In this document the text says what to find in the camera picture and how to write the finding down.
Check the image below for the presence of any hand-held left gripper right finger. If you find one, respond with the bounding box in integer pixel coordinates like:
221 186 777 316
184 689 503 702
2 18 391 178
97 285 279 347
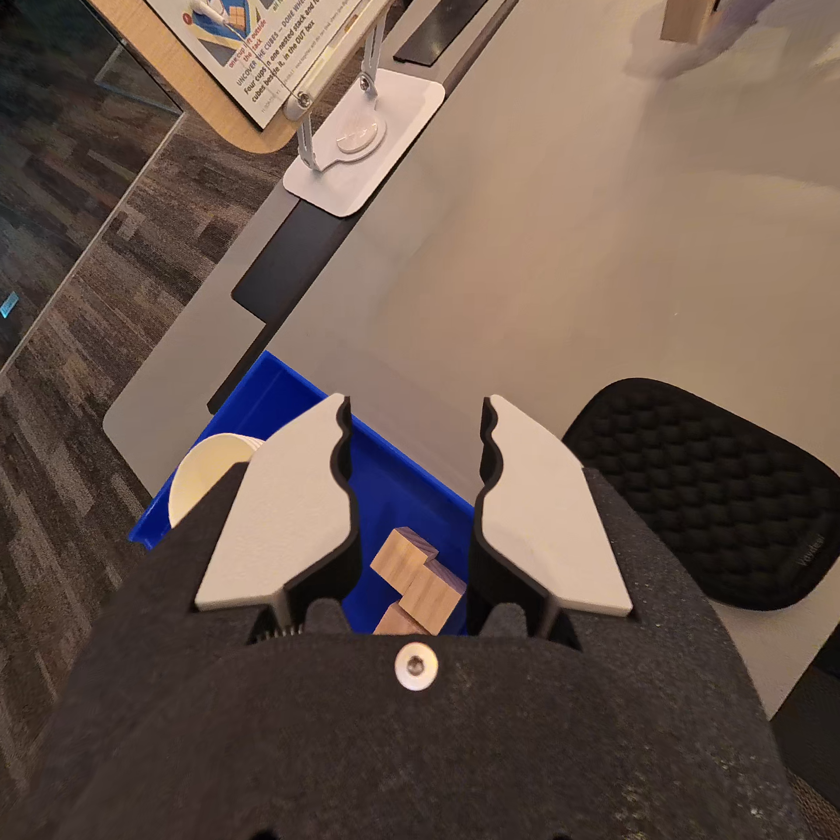
472 395 635 641

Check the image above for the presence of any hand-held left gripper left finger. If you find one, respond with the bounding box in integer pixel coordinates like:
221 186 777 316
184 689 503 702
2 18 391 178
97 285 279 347
196 392 361 634

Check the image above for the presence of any white paper cup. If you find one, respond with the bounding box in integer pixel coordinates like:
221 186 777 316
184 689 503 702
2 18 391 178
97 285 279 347
169 433 266 528

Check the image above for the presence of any blue plastic bin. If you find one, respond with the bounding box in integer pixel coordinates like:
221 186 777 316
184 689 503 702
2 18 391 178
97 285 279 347
128 351 475 636

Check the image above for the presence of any black padded armrest mat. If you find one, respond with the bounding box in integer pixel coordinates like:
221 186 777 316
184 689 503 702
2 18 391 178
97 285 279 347
563 377 840 611

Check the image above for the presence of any black desk panel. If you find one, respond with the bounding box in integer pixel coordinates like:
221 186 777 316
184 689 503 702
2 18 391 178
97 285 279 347
231 197 358 322

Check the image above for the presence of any wooden document stand white base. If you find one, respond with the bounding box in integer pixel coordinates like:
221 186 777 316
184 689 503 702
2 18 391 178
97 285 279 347
88 0 447 217

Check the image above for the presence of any printed instruction sheet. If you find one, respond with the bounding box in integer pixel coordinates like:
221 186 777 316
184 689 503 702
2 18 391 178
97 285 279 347
146 0 378 129

